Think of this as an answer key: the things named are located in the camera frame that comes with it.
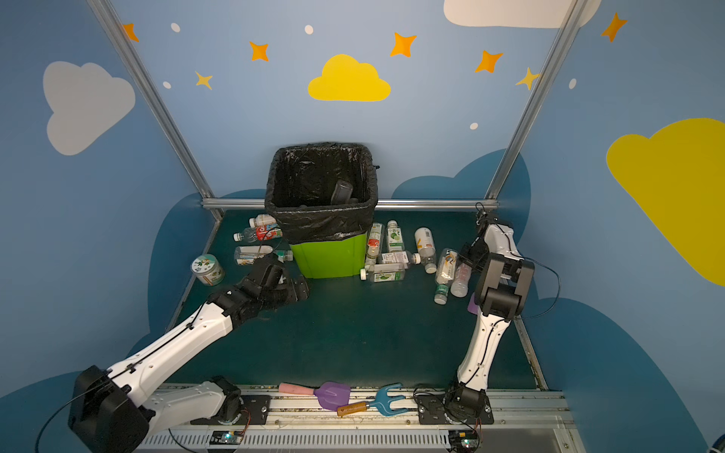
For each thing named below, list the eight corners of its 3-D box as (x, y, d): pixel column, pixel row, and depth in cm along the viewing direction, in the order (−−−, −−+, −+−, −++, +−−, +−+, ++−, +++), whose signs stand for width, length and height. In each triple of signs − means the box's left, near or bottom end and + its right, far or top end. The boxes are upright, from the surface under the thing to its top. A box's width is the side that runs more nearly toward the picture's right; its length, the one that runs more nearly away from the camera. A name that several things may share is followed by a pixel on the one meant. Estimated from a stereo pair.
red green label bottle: (237, 246, 113) (233, 239, 109) (238, 236, 116) (234, 229, 113) (282, 239, 115) (280, 232, 112) (282, 230, 119) (280, 223, 115)
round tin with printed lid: (198, 285, 101) (186, 272, 94) (206, 268, 106) (195, 253, 99) (221, 286, 101) (210, 272, 94) (228, 268, 106) (218, 253, 99)
